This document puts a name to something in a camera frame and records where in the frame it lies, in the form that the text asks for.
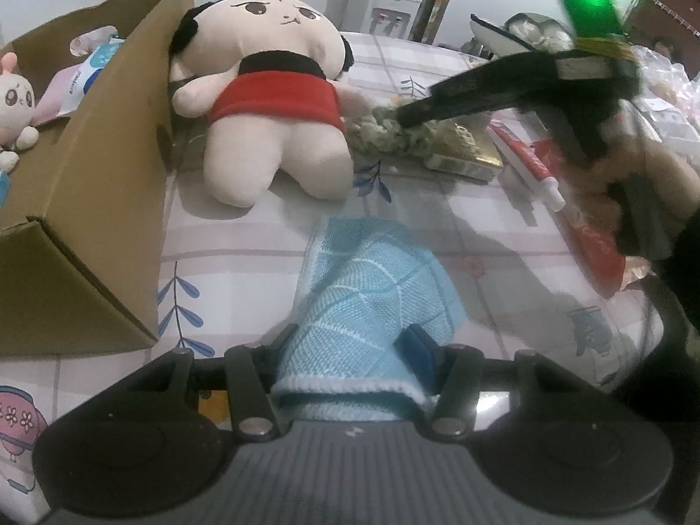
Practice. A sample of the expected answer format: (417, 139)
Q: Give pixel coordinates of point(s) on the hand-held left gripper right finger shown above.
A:
(421, 355)

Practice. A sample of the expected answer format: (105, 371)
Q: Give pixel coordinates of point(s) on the brown wooden door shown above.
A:
(672, 5)

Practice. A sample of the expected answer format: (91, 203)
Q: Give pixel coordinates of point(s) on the cream plush doll red dress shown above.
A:
(273, 136)

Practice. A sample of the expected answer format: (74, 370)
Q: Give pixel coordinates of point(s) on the pink round plush toy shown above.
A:
(13, 98)

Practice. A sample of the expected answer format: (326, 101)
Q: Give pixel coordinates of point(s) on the rolled white textured mat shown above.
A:
(536, 30)

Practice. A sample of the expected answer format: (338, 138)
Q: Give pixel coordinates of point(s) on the blue wet wipes pack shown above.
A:
(93, 65)

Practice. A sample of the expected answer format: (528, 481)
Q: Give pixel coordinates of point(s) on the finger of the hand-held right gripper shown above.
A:
(470, 93)

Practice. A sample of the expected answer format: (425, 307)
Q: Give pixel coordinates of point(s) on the light blue knitted towel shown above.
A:
(377, 295)

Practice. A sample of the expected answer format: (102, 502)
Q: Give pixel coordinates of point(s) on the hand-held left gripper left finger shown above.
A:
(257, 377)

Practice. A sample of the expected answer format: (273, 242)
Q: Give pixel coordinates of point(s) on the person's right hand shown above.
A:
(672, 175)

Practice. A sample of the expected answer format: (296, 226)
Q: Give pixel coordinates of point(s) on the red packet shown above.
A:
(590, 240)

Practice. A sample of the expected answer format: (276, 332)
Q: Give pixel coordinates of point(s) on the white water dispenser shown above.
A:
(377, 8)

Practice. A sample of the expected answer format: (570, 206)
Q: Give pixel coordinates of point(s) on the brown cardboard box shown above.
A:
(109, 175)

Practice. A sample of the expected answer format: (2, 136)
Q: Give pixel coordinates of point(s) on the wooden framed board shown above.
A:
(437, 0)

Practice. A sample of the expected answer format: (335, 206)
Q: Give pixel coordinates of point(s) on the green floral scrunchie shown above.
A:
(383, 131)

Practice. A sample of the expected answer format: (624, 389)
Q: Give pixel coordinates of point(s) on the pile of plastic packets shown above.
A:
(667, 98)

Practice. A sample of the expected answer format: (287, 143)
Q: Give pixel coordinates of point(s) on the gold flat box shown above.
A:
(465, 153)

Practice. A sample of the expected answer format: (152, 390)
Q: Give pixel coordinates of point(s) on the red and white toothpaste tube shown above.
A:
(530, 169)

